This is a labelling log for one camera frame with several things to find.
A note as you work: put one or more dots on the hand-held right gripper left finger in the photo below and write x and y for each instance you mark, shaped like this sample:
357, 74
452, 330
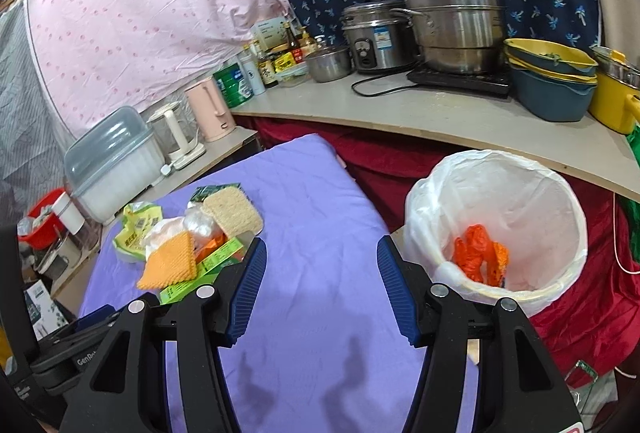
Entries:
245, 293

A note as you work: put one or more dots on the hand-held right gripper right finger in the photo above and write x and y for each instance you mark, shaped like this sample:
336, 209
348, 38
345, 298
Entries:
397, 293

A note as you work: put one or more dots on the green drink box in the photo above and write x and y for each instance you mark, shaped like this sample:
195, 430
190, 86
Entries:
220, 258

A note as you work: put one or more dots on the beige sponge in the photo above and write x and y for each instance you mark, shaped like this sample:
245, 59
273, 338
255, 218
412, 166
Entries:
232, 213

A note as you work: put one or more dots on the clear plastic bag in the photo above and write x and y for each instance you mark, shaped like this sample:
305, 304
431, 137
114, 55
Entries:
200, 225

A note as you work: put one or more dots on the orange waffle sponge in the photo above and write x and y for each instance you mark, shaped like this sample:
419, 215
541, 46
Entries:
167, 263

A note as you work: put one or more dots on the white bin with plastic liner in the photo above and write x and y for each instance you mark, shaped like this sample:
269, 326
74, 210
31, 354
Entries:
500, 193

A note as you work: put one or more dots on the printed white carton box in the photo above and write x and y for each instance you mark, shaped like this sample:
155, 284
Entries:
42, 313

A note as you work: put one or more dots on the orange snack wrapper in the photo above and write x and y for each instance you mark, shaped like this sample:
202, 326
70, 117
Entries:
212, 244

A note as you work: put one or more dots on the orange crinkled bag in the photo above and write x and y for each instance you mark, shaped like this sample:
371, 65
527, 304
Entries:
477, 253

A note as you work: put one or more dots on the purple cloth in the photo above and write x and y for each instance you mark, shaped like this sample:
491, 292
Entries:
310, 213

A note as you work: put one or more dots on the yellow green snack bag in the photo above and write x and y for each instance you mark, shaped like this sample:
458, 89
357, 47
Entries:
132, 233

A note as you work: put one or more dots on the red cloth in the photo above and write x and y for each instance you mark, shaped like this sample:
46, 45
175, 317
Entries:
380, 158

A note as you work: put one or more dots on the white plastic cup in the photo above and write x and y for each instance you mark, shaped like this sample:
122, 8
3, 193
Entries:
67, 213

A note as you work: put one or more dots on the red plastic basin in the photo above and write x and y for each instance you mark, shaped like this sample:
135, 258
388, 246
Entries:
42, 213

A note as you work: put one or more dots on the white power plug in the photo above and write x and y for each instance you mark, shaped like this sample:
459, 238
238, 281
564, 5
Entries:
166, 170

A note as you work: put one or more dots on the pink electric kettle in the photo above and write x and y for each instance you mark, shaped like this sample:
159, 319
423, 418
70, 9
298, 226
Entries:
207, 113

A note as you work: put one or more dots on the white dish box with lid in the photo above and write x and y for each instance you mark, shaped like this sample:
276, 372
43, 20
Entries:
110, 168

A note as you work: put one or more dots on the green tin can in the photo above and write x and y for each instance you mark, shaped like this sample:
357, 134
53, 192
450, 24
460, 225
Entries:
232, 88

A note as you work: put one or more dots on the black induction cooktop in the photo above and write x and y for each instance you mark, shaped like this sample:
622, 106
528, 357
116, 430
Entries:
460, 84

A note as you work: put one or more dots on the white insulated bottle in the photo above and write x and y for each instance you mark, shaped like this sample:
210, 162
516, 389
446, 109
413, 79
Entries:
252, 73

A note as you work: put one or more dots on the clear lidded food container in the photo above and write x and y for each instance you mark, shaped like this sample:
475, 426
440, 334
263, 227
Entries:
295, 78

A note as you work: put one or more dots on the dark sauce bottle white label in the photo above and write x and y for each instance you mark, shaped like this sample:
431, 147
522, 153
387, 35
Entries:
267, 73

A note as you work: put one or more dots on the yellow seasoning packet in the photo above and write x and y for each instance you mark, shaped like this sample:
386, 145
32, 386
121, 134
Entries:
285, 62

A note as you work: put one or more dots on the small steel pot with lid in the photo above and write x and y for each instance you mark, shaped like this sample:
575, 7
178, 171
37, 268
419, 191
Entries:
327, 65

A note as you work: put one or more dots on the grey patterned curtain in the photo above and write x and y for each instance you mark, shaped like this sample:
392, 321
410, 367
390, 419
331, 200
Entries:
25, 113

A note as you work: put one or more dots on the blue and yellow bowl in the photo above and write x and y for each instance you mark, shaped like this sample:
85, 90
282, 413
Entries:
550, 75
545, 50
550, 100

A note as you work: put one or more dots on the steel rice cooker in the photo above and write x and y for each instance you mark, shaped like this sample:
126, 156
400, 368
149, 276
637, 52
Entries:
385, 43

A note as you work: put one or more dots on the amber oil bottle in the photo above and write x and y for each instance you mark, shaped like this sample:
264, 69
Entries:
307, 44

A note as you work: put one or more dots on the dark sauce bottle red label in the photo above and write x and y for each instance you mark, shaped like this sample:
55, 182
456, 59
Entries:
291, 40

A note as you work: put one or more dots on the white cardboard box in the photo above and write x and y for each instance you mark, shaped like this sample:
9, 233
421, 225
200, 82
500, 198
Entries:
270, 33

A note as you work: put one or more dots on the green plastic bag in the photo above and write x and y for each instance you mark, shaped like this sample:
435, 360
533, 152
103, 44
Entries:
632, 163

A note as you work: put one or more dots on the large steel steamer pot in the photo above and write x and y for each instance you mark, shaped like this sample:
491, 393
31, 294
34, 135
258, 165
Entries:
450, 28

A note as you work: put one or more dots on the yellow saucepan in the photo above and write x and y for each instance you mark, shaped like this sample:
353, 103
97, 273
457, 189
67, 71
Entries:
610, 105

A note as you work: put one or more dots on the pink dotted sheet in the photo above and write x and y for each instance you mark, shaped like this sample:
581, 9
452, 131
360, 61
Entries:
150, 13

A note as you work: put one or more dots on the steel steamer insert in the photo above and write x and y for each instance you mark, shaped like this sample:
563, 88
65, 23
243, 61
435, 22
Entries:
617, 63

